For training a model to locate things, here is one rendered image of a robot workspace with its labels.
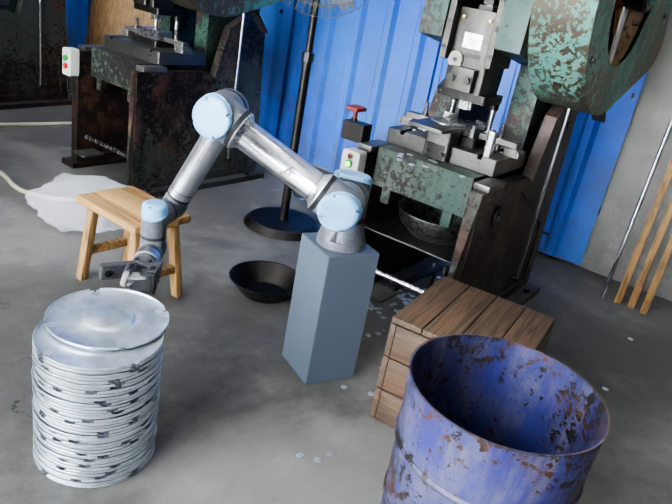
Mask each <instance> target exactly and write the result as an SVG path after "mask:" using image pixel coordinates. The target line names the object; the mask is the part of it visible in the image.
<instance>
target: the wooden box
mask: <svg viewBox="0 0 672 504"><path fill-rule="evenodd" d="M525 308H526V307H525V306H522V305H519V304H517V303H514V302H511V301H509V300H506V299H504V298H501V297H497V296H496V295H493V294H490V293H488V292H485V291H483V290H480V289H477V288H475V287H472V286H470V287H469V285H467V284H464V283H462V282H459V281H456V280H454V279H451V278H448V277H446V276H443V277H442V278H440V279H439V280H438V281H437V282H435V283H434V284H433V285H432V286H431V287H429V288H428V289H427V290H426V291H424V292H423V293H422V294H421V295H419V296H418V297H417V298H416V299H414V300H413V301H412V302H411V303H409V304H408V305H407V306H406V307H404V308H403V309H402V310H401V311H399V312H398V313H397V314H396V315H394V316H393V318H392V323H391V325H390V329H389V333H388V338H387V342H386V346H385V350H384V356H383V359H382V363H381V367H380V372H379V376H378V380H377V384H376V386H377V387H376V389H375V393H374V397H373V401H372V406H371V410H370V414H369V416H371V417H373V418H375V419H376V420H378V421H380V422H382V423H384V424H386V425H388V426H390V427H392V428H394V429H395V422H396V418H397V415H398V413H399V411H400V410H401V406H402V401H403V396H404V391H405V386H406V382H407V377H408V372H409V361H410V357H411V355H412V353H413V352H414V350H415V349H416V348H417V347H418V346H419V345H420V344H422V343H423V342H425V341H427V340H429V339H431V338H434V337H437V336H442V335H448V334H462V333H466V334H480V335H487V336H493V337H498V338H502V339H506V340H510V341H513V342H517V343H520V344H523V345H526V346H528V347H531V348H533V349H536V350H538V351H540V352H542V353H544V351H545V348H546V346H547V343H548V340H549V337H550V334H551V331H552V328H553V323H554V321H555V318H553V317H551V316H548V315H546V314H543V313H540V312H538V311H535V310H532V309H530V308H526V309H525Z"/></svg>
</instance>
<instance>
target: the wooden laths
mask: <svg viewBox="0 0 672 504"><path fill-rule="evenodd" d="M671 129H672V116H671V119H670V121H669V124H668V126H667V129H666V132H665V134H664V137H663V139H662V142H661V144H660V147H659V149H658V152H657V154H656V157H655V159H654V162H653V165H652V167H651V170H650V172H649V175H648V177H647V180H646V182H645V185H644V187H643V190H642V192H641V195H640V198H639V200H638V203H637V205H636V208H635V210H634V213H633V215H632V218H631V220H630V223H629V225H628V228H627V231H626V233H625V236H624V238H623V241H622V243H621V246H620V248H619V251H618V253H617V256H616V258H615V261H614V264H613V266H612V269H611V271H610V274H609V276H608V279H607V281H606V284H605V286H604V289H603V291H602V294H601V297H602V298H605V296H606V293H607V291H608V288H609V286H610V283H611V281H612V278H613V276H614V273H615V271H616V268H617V266H618V263H619V261H620V258H621V256H622V253H623V251H624V248H625V245H626V243H627V240H628V238H629V235H630V233H631V230H632V228H633V225H634V223H635V220H636V218H637V215H638V213H639V210H640V208H641V205H642V203H643V200H644V198H645V195H646V192H647V190H648V187H649V185H650V182H651V180H652V177H653V175H654V172H655V170H656V167H657V165H658V162H659V160H660V157H661V155H662V152H663V150H664V147H665V145H666V142H667V139H668V137H669V134H670V132H671ZM671 179H672V157H671V160H670V162H669V165H668V167H667V170H666V172H665V175H664V177H663V180H662V182H661V185H660V187H659V190H658V192H657V195H656V197H655V200H654V202H653V205H652V207H651V210H650V212H649V215H648V217H647V220H646V222H645V225H644V227H643V230H642V232H641V235H640V237H639V240H638V242H637V245H636V247H635V249H634V252H633V254H632V257H631V259H630V262H629V264H628V267H627V269H626V272H625V274H624V277H623V279H622V282H621V284H620V287H619V289H618V292H617V294H616V297H615V299H614V303H617V304H619V305H620V304H621V302H622V300H623V297H624V295H625V292H626V290H627V288H628V285H629V283H630V280H631V278H632V275H633V273H634V270H635V268H636V265H637V263H638V260H639V258H640V255H641V253H642V251H643V248H644V246H645V243H646V241H647V238H648V236H649V233H650V231H651V228H652V226H653V223H654V221H655V218H656V216H657V214H658V211H659V209H660V206H661V204H662V201H663V199H664V196H665V194H666V191H667V189H668V186H669V184H670V181H671ZM671 218H672V197H671V199H670V202H669V204H668V207H667V209H666V212H665V214H664V216H663V219H662V221H661V224H660V226H659V229H658V231H657V234H656V236H655V238H654V241H653V243H652V246H651V248H650V251H649V253H648V256H647V258H646V260H645V263H644V265H643V268H642V270H641V273H640V275H639V278H638V280H637V283H636V285H635V287H634V290H633V292H632V295H631V297H630V300H629V302H628V305H627V307H630V308H632V309H634V308H635V305H636V303H637V300H638V298H639V296H640V293H641V291H642V288H643V286H644V283H645V281H646V279H647V276H648V274H649V271H650V269H651V267H652V264H653V262H654V259H655V257H656V254H657V252H658V250H659V247H660V245H661V242H662V240H663V237H664V235H665V233H666V230H667V228H668V225H669V223H670V220H671ZM671 255H672V234H671V237H670V239H669V242H668V244H667V246H666V249H665V251H664V254H663V256H662V258H661V261H660V263H659V266H658V268H657V270H656V273H655V275H654V278H653V280H652V282H651V285H650V287H649V290H648V292H647V294H646V297H645V299H644V302H643V304H642V306H641V309H640V311H639V312H640V313H642V314H645V315H646V314H647V312H648V310H649V308H650V305H651V303H652V300H653V298H654V296H655V293H656V291H657V289H658V286H659V284H660V281H661V279H662V277H663V274H664V272H665V269H666V267H667V265H668V262H669V260H670V258H671Z"/></svg>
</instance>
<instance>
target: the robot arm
mask: <svg viewBox="0 0 672 504"><path fill-rule="evenodd" d="M192 119H193V124H194V127H195V129H196V130H197V131H198V133H199V134H200V135H201V136H200V137H199V139H198V141H197V142H196V144H195V146H194V147H193V149H192V151H191V152H190V154H189V156H188V157H187V159H186V160H185V162H184V164H183V165H182V167H181V169H180V170H179V172H178V174H177V175H176V177H175V179H174V180H173V182H172V184H171V185H170V187H169V189H168V190H167V192H166V194H165V195H164V197H163V199H162V200H159V199H150V200H146V201H144V202H143V204H142V210H141V229H140V244H139V249H138V250H137V252H136V254H135V256H134V258H133V260H129V261H117V262H106V263H100V264H99V275H98V277H99V278H100V280H101V281H104V280H114V279H121V281H120V285H121V286H122V287H125V289H128V290H133V291H137V292H138V291H140V293H144V294H152V295H154V294H155V292H156V290H157V287H158V283H159V281H160V276H159V274H162V266H163V261H161V260H162V258H163V256H164V255H165V253H166V250H167V242H166V228H167V226H168V225H169V224H171V223H172V222H173V221H175V220H176V219H177V218H178V217H180V216H182V215H183V214H184V213H185V212H186V210H187V209H188V203H189V202H190V200H191V199H192V197H193V195H194V194H195V192H196V191H197V189H198V187H199V186H200V184H201V183H202V181H203V179H204V178H205V176H206V175H207V173H208V171H209V170H210V168H211V167H212V165H213V164H214V162H215V160H216V159H217V157H218V156H219V154H220V152H221V151H222V149H223V148H224V146H226V147H227V148H238V149H239V150H241V151H242V152H243V153H245V154H246V155H247V156H249V157H250V158H251V159H253V160H254V161H255V162H257V163H258V164H259V165H261V166H262V167H263V168H265V169H266V170H267V171H269V172H270V173H271V174H273V175H274V176H275V177H277V178H278V179H280V180H281V181H282V182H284V183H285V184H286V185H288V186H289V187H290V188H292V189H293V190H294V191H296V192H297V193H298V194H300V195H301V196H302V197H304V198H305V199H306V201H307V206H308V208H309V209H311V210H312V211H313V212H314V213H316V214H317V216H318V219H319V221H320V223H321V224H322V225H321V227H320V229H319V231H318V233H317V238H316V241H317V243H318V244H319V245H321V246H322V247H324V248H326V249H328V250H331V251H335V252H339V253H347V254H352V253H359V252H361V251H363V250H364V249H365V244H366V238H365V230H364V220H365V215H366V210H367V205H368V200H369V195H370V190H371V188H372V178H371V177H370V176H369V175H367V174H364V173H361V172H357V171H353V170H346V169H338V170H336V171H335V172H334V175H333V174H329V175H324V174H323V173H322V172H320V171H319V170H318V169H316V168H315V167H314V166H312V165H311V164H310V163H308V162H307V161H306V160H304V159H303V158H302V157H300V156H299V155H298V154H296V153H295V152H294V151H292V150H291V149H290V148H288V147H287V146H286V145H284V144H283V143H282V142H280V141H279V140H278V139H276V138H275V137H274V136H272V135H271V134H270V133H268V132H267V131H266V130H264V129H263V128H262V127H260V126H259V125H258V124H256V123H255V121H254V115H253V114H252V113H251V112H250V111H249V105H248V102H247V100H246V98H245V97H244V96H243V95H242V94H241V93H240V92H239V91H237V90H235V89H231V88H224V89H221V90H218V91H216V92H213V93H209V94H206V95H204V96H203V97H202V98H201V99H199V100H198V101H197V102H196V104H195V106H194V108H193V112H192Z"/></svg>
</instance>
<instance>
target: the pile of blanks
mask: <svg viewBox="0 0 672 504"><path fill-rule="evenodd" d="M32 345H33V338H32ZM162 350H163V343H162V345H161V347H160V349H159V350H158V351H157V352H156V353H155V354H154V355H153V356H152V357H150V358H149V359H147V360H145V361H144V362H141V363H139V364H137V365H136V364H132V365H133V366H131V367H128V368H124V369H119V370H113V371H101V372H90V371H79V370H73V369H68V368H64V367H61V366H58V365H56V364H53V363H51V362H49V361H48V360H46V359H45V358H43V357H42V356H41V355H44V354H43V353H42V354H39V353H38V352H37V351H36V349H35V347H34V345H33V347H32V359H33V366H32V370H31V373H32V374H31V375H32V376H33V377H32V389H33V399H32V406H33V407H32V410H33V456H34V460H35V463H36V465H37V467H38V468H39V470H40V471H41V472H42V473H47V474H45V476H46V477H48V478H49V479H51V480H53V481H54V482H57V483H59V484H62V485H65V486H69V487H75V488H99V487H106V486H110V485H114V484H117V483H120V482H122V481H125V480H127V479H129V478H131V476H129V475H131V474H132V475H133V476H134V475H136V474H137V473H138V472H140V471H141V470H142V469H143V468H144V467H145V466H146V465H147V464H148V462H149V461H150V459H151V458H152V456H153V453H154V449H155V439H156V432H157V420H158V402H159V393H160V381H161V371H162V362H163V361H162V360H163V351H162Z"/></svg>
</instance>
